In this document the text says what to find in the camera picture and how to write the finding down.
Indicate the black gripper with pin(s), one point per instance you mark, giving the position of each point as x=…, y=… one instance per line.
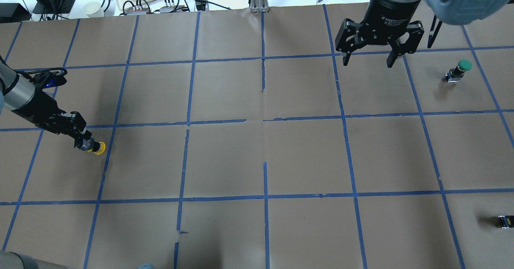
x=386, y=11
x=37, y=109

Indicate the yellow push button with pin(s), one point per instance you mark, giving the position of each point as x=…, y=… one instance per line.
x=97, y=148

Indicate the green push button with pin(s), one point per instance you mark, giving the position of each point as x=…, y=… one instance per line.
x=457, y=73

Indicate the white paper cup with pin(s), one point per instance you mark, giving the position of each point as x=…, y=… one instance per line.
x=93, y=10

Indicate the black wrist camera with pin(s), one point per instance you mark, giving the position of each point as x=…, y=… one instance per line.
x=45, y=78

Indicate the small black yellow switch block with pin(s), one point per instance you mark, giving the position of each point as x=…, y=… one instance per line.
x=505, y=221

